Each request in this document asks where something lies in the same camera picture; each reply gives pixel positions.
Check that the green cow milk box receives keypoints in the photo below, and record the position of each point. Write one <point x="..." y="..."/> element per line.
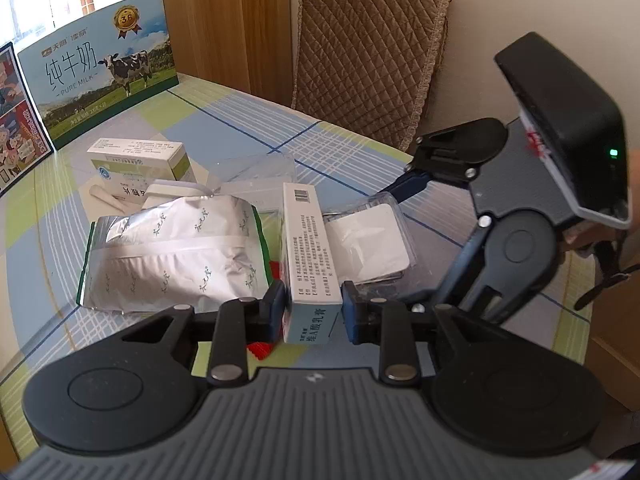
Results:
<point x="90" y="70"/>

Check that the light blue cream box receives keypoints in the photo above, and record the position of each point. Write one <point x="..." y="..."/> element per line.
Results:
<point x="314" y="295"/>

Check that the blue milk carton box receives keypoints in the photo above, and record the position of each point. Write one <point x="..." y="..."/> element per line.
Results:
<point x="23" y="141"/>

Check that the white power adapter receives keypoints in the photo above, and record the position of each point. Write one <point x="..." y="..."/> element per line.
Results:
<point x="164" y="191"/>

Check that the brown quilted chair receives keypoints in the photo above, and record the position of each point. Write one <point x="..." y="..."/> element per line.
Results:
<point x="368" y="65"/>

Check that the wooden wardrobe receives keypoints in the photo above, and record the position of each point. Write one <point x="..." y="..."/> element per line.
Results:
<point x="242" y="44"/>

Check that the silver foil bag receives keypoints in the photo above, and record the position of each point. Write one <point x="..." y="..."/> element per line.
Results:
<point x="201" y="251"/>

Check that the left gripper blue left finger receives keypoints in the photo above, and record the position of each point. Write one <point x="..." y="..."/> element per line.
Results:
<point x="251" y="319"/>

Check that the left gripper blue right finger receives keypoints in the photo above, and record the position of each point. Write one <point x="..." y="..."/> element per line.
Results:
<point x="371" y="321"/>

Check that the checkered tablecloth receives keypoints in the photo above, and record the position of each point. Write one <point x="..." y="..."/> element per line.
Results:
<point x="238" y="145"/>

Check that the red candy packet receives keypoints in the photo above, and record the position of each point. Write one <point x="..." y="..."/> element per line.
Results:
<point x="261" y="350"/>

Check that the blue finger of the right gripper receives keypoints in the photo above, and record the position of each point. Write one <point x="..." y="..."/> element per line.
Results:
<point x="407" y="185"/>

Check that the beige plastic spoon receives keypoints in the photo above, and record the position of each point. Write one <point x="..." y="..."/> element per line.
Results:
<point x="124" y="208"/>

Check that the clear plastic case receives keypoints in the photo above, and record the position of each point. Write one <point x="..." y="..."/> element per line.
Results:
<point x="369" y="240"/>

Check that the white green medicine box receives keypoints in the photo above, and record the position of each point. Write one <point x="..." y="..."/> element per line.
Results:
<point x="128" y="167"/>

